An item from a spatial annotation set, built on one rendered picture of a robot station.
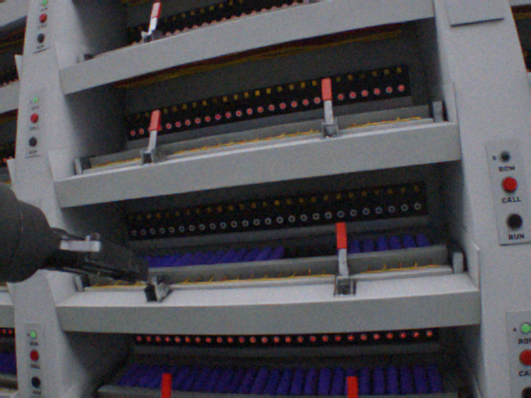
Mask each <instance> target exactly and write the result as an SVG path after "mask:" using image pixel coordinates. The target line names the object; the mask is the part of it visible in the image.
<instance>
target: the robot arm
mask: <svg viewBox="0 0 531 398"><path fill-rule="evenodd" d="M38 269H42V270H47V271H58V272H65V273H73V274H75V275H77V276H79V275H83V273H85V274H89V275H91V276H95V275H97V274H98V273H99V277H103V278H108V279H111V280H119V281H125V282H136V281H142V282H146V281H148V276H149V264H148V260H144V259H141V258H137V257H134V251H132V250H129V249H127V248H124V247H122V246H120V245H118V244H114V243H112V242H110V241H107V240H105V239H104V238H103V236H102V235H101V234H99V233H92V234H90V235H89V236H88V237H86V241H85V240H84V239H83V238H82V237H78V236H75V235H71V234H68V233H67V232H66V231H65V230H64V229H60V228H57V227H50V226H49V222H48V220H47V218H46V217H45V215H44V213H43V212H42V211H41V210H40V208H38V207H37V206H35V205H32V204H29V203H27V202H23V201H21V200H19V199H17V197H16V194H15V193H14V192H13V191H12V189H11V188H10V187H9V186H8V185H6V184H3V183H1V182H0V281H1V282H14V283H19V282H21V281H24V280H27V279H29V278H30V277H31V276H32V275H34V274H35V273H36V272H37V271H38Z"/></svg>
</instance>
